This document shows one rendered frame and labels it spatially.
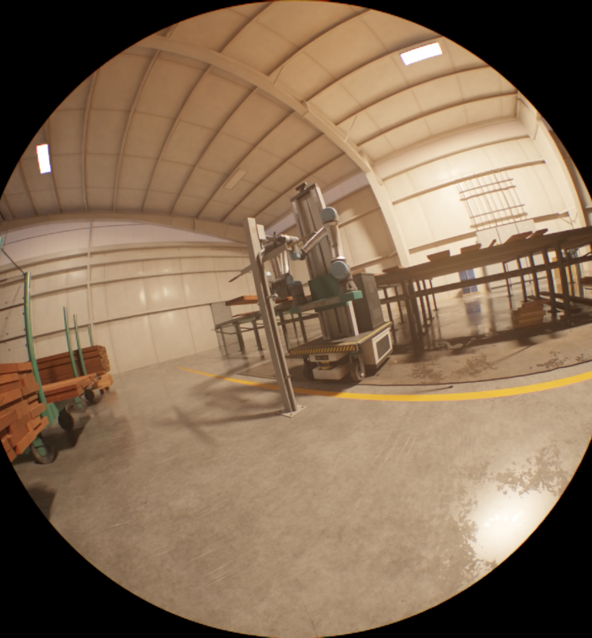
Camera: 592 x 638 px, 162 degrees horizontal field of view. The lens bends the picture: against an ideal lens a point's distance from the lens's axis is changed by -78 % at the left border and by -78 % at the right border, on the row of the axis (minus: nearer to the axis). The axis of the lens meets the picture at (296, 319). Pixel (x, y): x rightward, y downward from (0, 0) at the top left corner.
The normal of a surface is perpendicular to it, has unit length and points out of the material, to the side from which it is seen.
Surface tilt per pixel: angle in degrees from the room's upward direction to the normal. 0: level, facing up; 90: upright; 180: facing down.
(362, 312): 90
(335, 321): 90
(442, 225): 92
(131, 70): 178
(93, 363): 90
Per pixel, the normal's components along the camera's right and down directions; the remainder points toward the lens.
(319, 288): -0.66, 0.16
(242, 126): 0.11, 0.99
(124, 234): 0.70, -0.15
